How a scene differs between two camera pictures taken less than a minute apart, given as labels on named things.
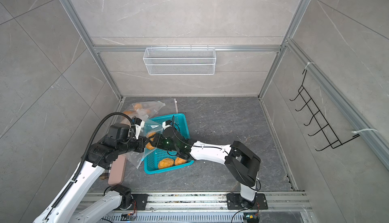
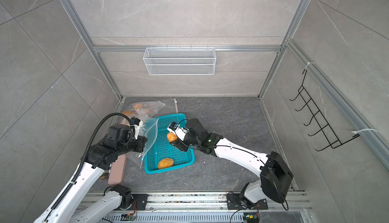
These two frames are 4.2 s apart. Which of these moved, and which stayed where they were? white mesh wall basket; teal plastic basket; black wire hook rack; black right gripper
Moved: black right gripper
Stayed: white mesh wall basket; teal plastic basket; black wire hook rack
